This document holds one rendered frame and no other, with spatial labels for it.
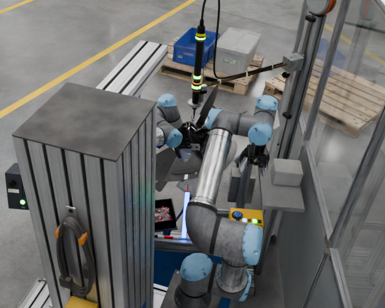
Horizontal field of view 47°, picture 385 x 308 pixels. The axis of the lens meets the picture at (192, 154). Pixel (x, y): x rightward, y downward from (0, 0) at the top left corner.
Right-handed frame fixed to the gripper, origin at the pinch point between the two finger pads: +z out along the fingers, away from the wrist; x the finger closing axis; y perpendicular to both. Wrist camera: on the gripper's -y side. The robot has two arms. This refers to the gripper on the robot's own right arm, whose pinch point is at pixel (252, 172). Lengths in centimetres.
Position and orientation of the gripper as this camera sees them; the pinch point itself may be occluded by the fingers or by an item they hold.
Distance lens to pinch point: 177.1
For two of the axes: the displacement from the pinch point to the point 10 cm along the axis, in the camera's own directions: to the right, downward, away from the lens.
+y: -0.5, 6.3, -7.8
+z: -0.7, 7.7, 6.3
